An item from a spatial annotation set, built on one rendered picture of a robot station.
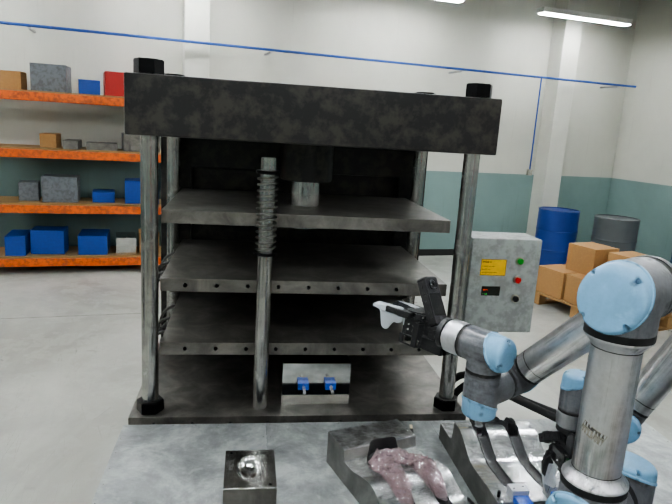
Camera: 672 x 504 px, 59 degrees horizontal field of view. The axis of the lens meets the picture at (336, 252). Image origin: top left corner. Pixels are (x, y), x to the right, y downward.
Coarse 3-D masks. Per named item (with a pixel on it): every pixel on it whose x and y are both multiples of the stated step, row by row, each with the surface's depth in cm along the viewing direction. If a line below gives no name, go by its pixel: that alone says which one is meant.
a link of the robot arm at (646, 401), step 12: (660, 348) 139; (660, 360) 137; (648, 372) 138; (660, 372) 136; (648, 384) 138; (660, 384) 136; (636, 396) 139; (648, 396) 138; (660, 396) 137; (636, 408) 139; (648, 408) 139; (636, 420) 139; (636, 432) 138
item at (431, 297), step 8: (424, 280) 136; (432, 280) 137; (424, 288) 136; (432, 288) 136; (424, 296) 136; (432, 296) 135; (440, 296) 137; (424, 304) 136; (432, 304) 134; (440, 304) 136; (432, 312) 134; (440, 312) 135; (432, 320) 134; (440, 320) 134
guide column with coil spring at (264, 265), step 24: (264, 168) 210; (264, 192) 212; (264, 216) 214; (264, 240) 216; (264, 264) 218; (264, 288) 219; (264, 312) 221; (264, 336) 224; (264, 360) 226; (264, 384) 228; (264, 408) 231
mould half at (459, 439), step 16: (448, 432) 206; (464, 432) 192; (496, 432) 194; (528, 432) 195; (448, 448) 203; (464, 448) 189; (480, 448) 188; (496, 448) 189; (512, 448) 190; (528, 448) 190; (464, 464) 188; (480, 464) 183; (512, 464) 184; (464, 480) 188; (480, 480) 176; (496, 480) 174; (512, 480) 175; (528, 480) 175; (480, 496) 175; (496, 496) 166; (544, 496) 167
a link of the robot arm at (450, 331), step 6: (450, 324) 129; (456, 324) 129; (462, 324) 128; (444, 330) 129; (450, 330) 128; (456, 330) 127; (444, 336) 129; (450, 336) 128; (456, 336) 135; (444, 342) 129; (450, 342) 128; (444, 348) 130; (450, 348) 128; (456, 354) 128
